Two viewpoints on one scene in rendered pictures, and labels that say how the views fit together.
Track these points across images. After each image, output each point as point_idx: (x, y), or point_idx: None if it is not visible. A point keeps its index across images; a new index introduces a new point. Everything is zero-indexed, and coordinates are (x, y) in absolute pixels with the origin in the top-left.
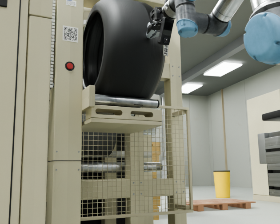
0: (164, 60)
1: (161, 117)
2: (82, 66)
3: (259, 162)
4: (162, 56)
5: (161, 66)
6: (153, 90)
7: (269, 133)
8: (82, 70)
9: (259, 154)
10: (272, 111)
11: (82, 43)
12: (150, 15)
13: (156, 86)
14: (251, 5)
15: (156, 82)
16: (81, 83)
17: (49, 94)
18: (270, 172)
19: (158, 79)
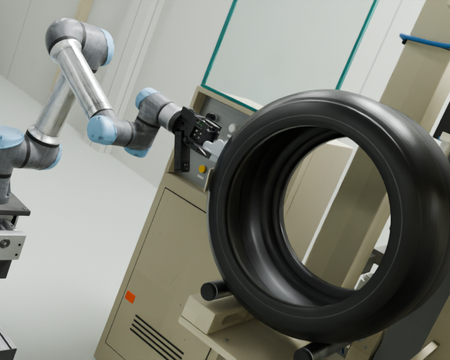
0: (208, 200)
1: (184, 307)
2: (318, 233)
3: (18, 258)
4: (208, 193)
5: (206, 213)
6: (214, 261)
7: (17, 230)
8: (315, 240)
9: (21, 251)
10: (24, 205)
11: (334, 198)
12: (219, 131)
13: (213, 253)
14: (62, 128)
15: (209, 243)
16: (306, 260)
17: (150, 208)
18: (8, 261)
19: (209, 239)
